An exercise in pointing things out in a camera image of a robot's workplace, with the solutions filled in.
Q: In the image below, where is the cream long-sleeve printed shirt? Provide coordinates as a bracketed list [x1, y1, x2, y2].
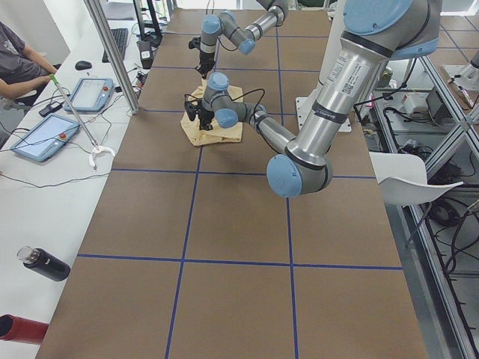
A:
[180, 80, 243, 147]

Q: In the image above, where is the black keyboard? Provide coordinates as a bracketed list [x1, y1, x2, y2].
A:
[111, 28, 129, 61]

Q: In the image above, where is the long reacher grabber stick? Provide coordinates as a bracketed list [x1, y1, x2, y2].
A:
[49, 74, 115, 170]

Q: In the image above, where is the upper blue teach pendant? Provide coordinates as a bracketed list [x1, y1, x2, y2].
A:
[70, 77, 115, 113]

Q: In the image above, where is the blue teach pendant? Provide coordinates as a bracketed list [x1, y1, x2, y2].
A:
[10, 114, 80, 162]
[70, 77, 115, 113]

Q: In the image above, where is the black computer mouse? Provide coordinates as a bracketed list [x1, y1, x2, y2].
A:
[75, 61, 92, 71]

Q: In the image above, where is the lower blue teach pendant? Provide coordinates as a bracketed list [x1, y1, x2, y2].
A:
[10, 114, 80, 162]

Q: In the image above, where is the seated person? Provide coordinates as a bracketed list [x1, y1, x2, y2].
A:
[1, 22, 61, 105]

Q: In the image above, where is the white plastic chair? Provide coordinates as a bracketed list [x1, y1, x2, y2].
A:
[369, 152, 463, 206]

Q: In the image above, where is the black water bottle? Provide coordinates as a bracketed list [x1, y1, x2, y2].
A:
[16, 246, 70, 282]

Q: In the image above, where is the red cylinder bottle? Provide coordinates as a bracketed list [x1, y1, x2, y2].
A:
[1, 314, 49, 345]

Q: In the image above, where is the aluminium frame post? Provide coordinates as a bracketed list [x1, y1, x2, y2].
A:
[84, 0, 139, 114]

